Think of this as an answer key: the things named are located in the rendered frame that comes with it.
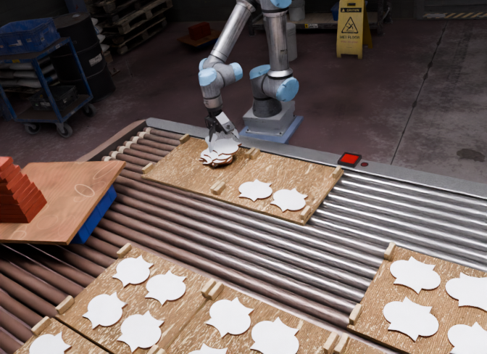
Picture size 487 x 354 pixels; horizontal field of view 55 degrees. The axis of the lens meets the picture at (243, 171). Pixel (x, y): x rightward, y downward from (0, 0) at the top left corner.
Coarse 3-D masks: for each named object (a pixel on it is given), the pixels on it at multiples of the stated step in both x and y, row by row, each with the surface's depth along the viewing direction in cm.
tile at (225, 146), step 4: (220, 140) 210; (224, 140) 209; (228, 140) 208; (232, 140) 208; (216, 144) 207; (220, 144) 207; (224, 144) 206; (228, 144) 205; (232, 144) 205; (236, 144) 204; (240, 144) 205; (216, 148) 205; (220, 148) 204; (224, 148) 203; (228, 148) 203; (232, 148) 202; (236, 148) 202; (216, 152) 203; (220, 152) 201; (224, 152) 200; (228, 152) 200; (232, 152) 199
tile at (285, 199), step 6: (276, 192) 180; (282, 192) 179; (288, 192) 179; (294, 192) 178; (276, 198) 177; (282, 198) 176; (288, 198) 176; (294, 198) 175; (300, 198) 174; (306, 198) 175; (270, 204) 176; (276, 204) 174; (282, 204) 173; (288, 204) 173; (294, 204) 172; (300, 204) 172; (282, 210) 170; (288, 210) 171; (294, 210) 170
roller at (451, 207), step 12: (144, 132) 246; (348, 180) 183; (372, 192) 177; (384, 192) 174; (396, 192) 172; (420, 204) 167; (432, 204) 165; (444, 204) 163; (456, 204) 162; (480, 216) 156
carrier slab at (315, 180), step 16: (256, 160) 203; (272, 160) 201; (288, 160) 198; (240, 176) 195; (256, 176) 193; (272, 176) 191; (288, 176) 189; (304, 176) 187; (320, 176) 185; (224, 192) 187; (272, 192) 182; (304, 192) 179; (320, 192) 177; (256, 208) 176; (272, 208) 174; (304, 224) 166
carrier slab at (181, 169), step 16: (192, 144) 224; (160, 160) 216; (176, 160) 214; (192, 160) 212; (240, 160) 205; (144, 176) 207; (160, 176) 205; (176, 176) 203; (192, 176) 201; (208, 176) 199; (224, 176) 197; (192, 192) 193; (208, 192) 189
